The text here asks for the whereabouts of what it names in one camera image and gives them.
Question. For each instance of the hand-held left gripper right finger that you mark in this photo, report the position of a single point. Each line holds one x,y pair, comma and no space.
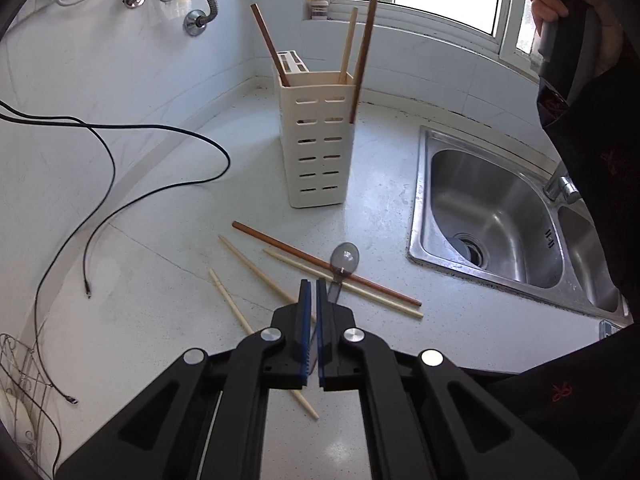
322,330

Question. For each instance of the dark grey spoon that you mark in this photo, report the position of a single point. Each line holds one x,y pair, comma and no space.
345,260

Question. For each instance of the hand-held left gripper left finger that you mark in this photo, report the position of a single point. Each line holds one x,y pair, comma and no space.
305,330

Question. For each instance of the person's right forearm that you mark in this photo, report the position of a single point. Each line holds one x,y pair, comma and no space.
600,160

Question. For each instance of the person's dark clothing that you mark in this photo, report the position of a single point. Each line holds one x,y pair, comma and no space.
550,400

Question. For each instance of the stainless steel sink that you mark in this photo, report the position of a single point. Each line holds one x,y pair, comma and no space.
490,220

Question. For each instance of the light wooden chopstick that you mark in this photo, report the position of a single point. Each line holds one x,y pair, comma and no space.
250,263
348,45
390,302
230,296

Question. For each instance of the steel faucet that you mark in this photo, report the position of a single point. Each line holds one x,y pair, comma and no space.
562,187

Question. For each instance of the chrome wall flange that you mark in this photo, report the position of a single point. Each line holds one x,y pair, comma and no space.
192,22

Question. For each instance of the small bottle with yellow cap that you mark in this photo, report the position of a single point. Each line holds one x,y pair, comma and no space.
318,10

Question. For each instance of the cream slotted utensil holder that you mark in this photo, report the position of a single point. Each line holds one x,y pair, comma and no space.
315,160

